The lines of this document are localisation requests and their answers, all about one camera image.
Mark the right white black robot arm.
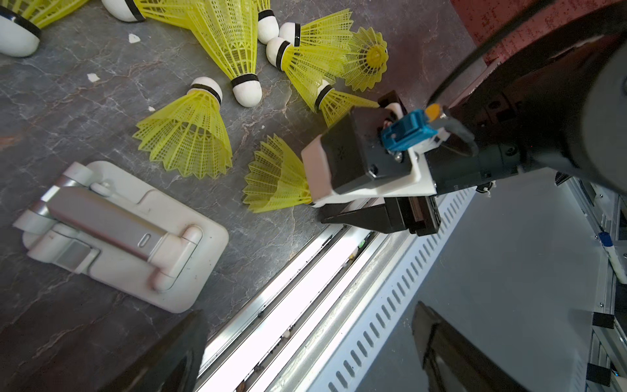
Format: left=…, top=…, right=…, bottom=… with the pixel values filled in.
left=301, top=1, right=626, bottom=236

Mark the white phone stand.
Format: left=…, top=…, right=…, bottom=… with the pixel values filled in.
left=13, top=161, right=229, bottom=314

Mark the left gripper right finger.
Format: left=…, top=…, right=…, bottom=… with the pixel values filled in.
left=412, top=302, right=527, bottom=391

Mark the yellow shuttlecock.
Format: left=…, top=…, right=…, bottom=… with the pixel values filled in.
left=187, top=1, right=263, bottom=108
left=101, top=0, right=191, bottom=29
left=1, top=0, right=88, bottom=58
left=341, top=27, right=389, bottom=91
left=265, top=37, right=349, bottom=111
left=279, top=8, right=354, bottom=48
left=253, top=0, right=279, bottom=45
left=243, top=135, right=313, bottom=213
left=133, top=77, right=233, bottom=180

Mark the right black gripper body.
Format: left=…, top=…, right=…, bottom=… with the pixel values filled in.
left=321, top=196, right=441, bottom=237

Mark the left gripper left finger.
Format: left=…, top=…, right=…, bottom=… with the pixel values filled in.
left=101, top=310, right=208, bottom=391

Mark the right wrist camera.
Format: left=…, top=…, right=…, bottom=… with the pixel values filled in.
left=300, top=92, right=442, bottom=207

